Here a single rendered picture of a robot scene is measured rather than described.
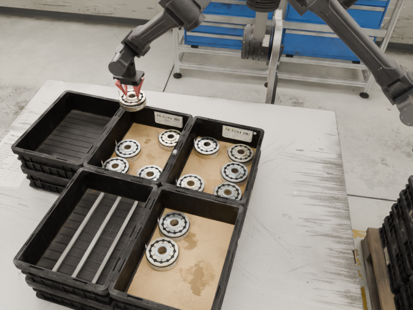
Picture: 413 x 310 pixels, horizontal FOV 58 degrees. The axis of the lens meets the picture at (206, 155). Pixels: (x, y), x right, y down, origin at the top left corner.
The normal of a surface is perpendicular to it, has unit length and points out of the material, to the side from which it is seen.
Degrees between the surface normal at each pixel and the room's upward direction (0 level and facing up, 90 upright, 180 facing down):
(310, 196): 0
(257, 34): 90
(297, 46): 90
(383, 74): 88
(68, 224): 0
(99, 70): 0
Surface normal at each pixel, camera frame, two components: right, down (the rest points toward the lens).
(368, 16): -0.15, 0.69
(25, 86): 0.02, -0.71
